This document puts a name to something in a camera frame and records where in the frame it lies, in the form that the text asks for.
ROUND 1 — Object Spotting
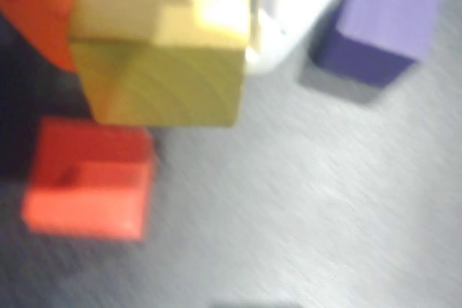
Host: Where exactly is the red wooden cube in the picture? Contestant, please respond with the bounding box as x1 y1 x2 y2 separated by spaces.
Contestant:
20 115 157 243

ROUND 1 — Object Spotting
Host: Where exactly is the purple wooden cube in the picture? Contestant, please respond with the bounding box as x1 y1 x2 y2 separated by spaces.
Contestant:
309 0 444 89

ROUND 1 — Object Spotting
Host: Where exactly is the yellow wooden cube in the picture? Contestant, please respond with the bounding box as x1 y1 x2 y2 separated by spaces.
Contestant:
67 0 253 129

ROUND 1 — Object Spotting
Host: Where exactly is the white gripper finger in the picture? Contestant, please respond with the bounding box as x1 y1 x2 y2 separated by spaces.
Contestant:
245 0 362 75

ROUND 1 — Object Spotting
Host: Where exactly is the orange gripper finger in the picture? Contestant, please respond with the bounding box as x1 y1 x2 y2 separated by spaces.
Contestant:
0 0 79 72

